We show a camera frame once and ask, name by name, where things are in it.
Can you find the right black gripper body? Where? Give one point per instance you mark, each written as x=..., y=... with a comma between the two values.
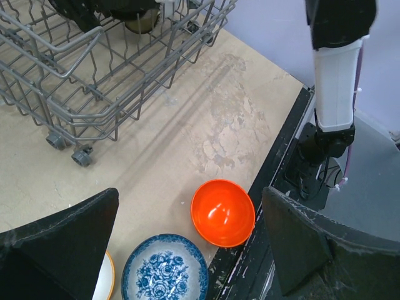
x=82, y=12

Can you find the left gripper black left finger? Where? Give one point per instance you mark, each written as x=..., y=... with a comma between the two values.
x=59, y=256

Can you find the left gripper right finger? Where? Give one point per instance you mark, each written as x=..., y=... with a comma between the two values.
x=319, y=258

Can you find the brown rimmed cream bowl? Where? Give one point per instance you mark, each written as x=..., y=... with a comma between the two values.
x=145, y=22

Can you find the grey wire dish rack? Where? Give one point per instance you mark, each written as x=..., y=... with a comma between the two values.
x=81, y=86

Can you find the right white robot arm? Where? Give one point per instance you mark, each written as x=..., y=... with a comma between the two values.
x=338, y=30

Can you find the beige white bowl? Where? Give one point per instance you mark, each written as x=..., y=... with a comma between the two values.
x=106, y=279

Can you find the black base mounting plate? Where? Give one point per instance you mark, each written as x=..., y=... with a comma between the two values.
x=249, y=271

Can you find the blue white patterned bowl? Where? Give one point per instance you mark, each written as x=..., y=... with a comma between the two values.
x=165, y=266

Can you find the orange bowl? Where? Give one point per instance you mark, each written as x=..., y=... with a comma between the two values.
x=223, y=213

